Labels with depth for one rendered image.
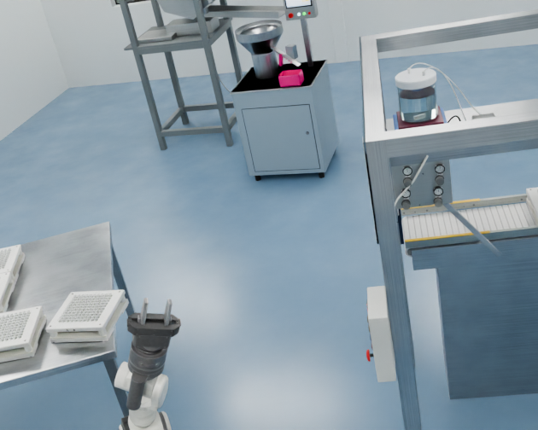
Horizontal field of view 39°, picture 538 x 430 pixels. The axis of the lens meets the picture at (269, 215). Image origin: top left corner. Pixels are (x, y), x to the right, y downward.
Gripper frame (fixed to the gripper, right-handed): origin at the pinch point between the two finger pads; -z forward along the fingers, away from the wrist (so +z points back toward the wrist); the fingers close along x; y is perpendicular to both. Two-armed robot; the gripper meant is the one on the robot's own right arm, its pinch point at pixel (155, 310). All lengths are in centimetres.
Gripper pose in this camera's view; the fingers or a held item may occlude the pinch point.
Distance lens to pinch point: 178.0
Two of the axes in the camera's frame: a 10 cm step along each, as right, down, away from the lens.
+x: -9.6, -0.8, -2.8
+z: -2.2, 8.3, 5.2
